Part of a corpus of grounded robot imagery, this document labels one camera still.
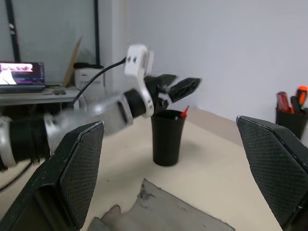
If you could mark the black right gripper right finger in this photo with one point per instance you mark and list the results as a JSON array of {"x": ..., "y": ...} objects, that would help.
[{"x": 272, "y": 158}]

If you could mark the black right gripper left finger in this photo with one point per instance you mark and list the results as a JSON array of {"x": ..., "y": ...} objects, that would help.
[{"x": 72, "y": 168}]

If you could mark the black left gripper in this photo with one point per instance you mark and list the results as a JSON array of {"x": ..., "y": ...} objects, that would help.
[{"x": 154, "y": 87}]

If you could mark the black plastic cup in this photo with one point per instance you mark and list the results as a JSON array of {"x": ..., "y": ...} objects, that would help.
[{"x": 167, "y": 139}]

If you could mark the grey felt glasses case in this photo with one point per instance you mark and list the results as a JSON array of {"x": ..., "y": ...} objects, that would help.
[{"x": 163, "y": 211}]

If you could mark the red marker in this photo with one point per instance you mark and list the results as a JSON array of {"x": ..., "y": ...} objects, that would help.
[{"x": 184, "y": 112}]

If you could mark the black tool holder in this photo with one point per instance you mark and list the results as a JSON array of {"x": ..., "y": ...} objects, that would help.
[{"x": 292, "y": 122}]

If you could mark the orange and black screwdriver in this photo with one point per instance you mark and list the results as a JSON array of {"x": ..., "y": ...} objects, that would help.
[{"x": 300, "y": 96}]

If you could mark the small dark desk item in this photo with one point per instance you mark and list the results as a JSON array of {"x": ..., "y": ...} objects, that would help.
[{"x": 59, "y": 92}]

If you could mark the grey office desk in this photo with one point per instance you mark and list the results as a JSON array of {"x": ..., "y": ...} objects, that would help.
[{"x": 31, "y": 97}]

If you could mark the white printer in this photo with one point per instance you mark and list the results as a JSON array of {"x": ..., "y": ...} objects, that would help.
[{"x": 87, "y": 75}]

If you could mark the wooden stick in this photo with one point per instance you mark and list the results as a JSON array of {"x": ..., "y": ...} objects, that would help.
[{"x": 72, "y": 65}]

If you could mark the open laptop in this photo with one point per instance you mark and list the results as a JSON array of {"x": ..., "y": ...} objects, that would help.
[{"x": 21, "y": 74}]

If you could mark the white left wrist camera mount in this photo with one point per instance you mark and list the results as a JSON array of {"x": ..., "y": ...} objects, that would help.
[{"x": 135, "y": 65}]

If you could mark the black window frame post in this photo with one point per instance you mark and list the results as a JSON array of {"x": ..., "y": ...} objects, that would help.
[
  {"x": 96, "y": 31},
  {"x": 13, "y": 31}
]

